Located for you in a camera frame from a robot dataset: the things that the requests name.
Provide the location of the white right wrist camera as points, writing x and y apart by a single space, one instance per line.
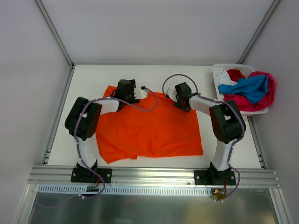
167 93

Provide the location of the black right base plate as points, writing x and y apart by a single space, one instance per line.
210 177

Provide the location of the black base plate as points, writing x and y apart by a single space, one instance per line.
210 177
83 175

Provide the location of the white slotted cable duct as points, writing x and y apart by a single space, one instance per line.
126 190

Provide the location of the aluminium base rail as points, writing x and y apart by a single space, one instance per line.
156 177

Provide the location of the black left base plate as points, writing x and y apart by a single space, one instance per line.
83 175

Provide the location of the red t shirt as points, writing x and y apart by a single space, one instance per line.
235 75

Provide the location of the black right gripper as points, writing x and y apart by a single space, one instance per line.
180 104

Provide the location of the orange t shirt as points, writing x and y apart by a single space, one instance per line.
157 129

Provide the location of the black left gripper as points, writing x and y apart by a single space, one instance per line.
131 92

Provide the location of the aluminium frame post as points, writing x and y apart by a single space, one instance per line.
49 23
258 31

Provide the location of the aluminium frame post right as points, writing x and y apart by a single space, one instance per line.
258 31

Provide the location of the aluminium frame post left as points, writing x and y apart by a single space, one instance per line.
49 23

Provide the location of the white plastic laundry basket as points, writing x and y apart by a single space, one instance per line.
246 70

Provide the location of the blue t shirt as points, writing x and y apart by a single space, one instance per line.
253 88

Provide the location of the white t shirt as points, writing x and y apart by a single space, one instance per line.
222 77

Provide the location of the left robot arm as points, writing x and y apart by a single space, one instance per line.
82 122

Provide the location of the magenta pink t shirt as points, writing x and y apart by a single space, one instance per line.
244 105

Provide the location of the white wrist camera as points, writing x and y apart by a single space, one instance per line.
167 93
140 92

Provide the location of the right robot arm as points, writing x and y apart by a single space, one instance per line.
228 128

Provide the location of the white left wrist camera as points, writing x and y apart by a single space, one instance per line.
140 92

